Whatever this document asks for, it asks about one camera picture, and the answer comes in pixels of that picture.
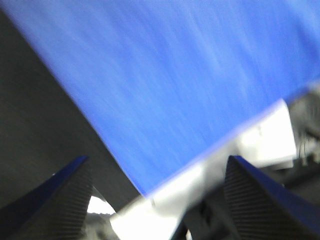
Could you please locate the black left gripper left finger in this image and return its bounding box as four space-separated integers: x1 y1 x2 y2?
0 156 93 240

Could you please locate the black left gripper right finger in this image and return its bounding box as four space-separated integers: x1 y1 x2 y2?
223 155 320 240

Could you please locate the blue microfibre towel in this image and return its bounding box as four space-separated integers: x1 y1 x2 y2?
0 0 320 195

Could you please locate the black table cloth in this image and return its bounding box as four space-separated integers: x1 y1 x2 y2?
0 13 139 211

